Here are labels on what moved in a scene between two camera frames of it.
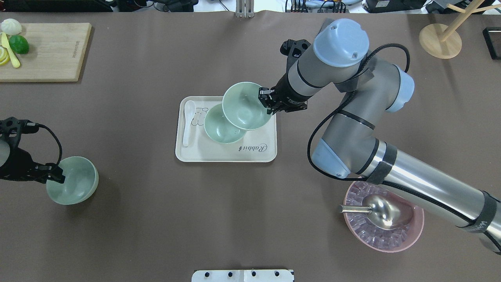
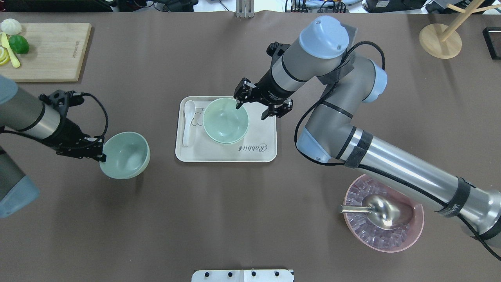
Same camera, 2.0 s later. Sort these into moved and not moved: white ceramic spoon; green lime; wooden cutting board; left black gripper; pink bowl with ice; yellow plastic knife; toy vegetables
Moved: left black gripper
Not moved: yellow plastic knife; pink bowl with ice; wooden cutting board; white ceramic spoon; toy vegetables; green lime
